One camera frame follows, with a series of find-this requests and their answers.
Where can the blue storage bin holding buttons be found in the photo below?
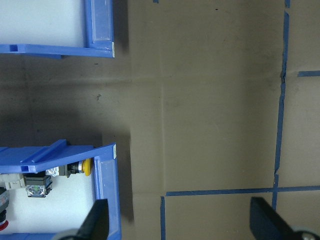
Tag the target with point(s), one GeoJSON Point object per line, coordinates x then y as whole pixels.
{"type": "Point", "coordinates": [106, 180]}

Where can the yellow mushroom push button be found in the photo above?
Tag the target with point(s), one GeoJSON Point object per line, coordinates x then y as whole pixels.
{"type": "Point", "coordinates": [87, 167]}

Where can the red emergency stop button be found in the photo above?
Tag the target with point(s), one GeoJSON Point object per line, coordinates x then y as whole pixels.
{"type": "Point", "coordinates": [2, 207]}

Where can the small clear plastic part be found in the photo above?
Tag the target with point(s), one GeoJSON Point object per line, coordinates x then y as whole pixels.
{"type": "Point", "coordinates": [52, 172]}

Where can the white contact block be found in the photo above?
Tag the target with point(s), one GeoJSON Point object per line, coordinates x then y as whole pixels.
{"type": "Point", "coordinates": [12, 181]}

